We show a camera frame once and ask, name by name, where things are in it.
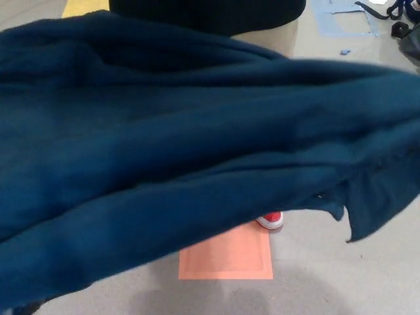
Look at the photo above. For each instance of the white paper sheet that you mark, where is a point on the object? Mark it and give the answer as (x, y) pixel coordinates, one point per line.
(377, 1)

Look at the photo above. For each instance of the dark teal coat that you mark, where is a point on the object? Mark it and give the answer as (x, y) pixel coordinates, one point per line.
(164, 131)

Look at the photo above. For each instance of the blue floor tape rectangle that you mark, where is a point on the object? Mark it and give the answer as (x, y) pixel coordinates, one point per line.
(323, 23)

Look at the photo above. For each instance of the orange floor tape rectangle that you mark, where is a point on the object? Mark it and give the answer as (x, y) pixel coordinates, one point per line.
(229, 259)

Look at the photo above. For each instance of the person's black sweater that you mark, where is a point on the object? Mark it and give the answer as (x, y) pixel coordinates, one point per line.
(203, 14)

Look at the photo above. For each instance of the yellow floor tape patch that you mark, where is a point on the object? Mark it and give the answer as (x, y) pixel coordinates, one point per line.
(83, 8)

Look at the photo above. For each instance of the black bag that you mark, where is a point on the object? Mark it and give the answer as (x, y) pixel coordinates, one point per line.
(410, 44)

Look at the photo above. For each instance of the person's khaki cargo trousers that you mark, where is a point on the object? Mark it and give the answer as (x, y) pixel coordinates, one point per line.
(279, 39)

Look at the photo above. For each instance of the person's left red white sneaker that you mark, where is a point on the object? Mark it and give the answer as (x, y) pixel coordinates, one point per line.
(271, 220)

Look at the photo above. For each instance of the small blue tape scrap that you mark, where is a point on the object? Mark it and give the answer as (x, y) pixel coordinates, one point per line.
(344, 51)

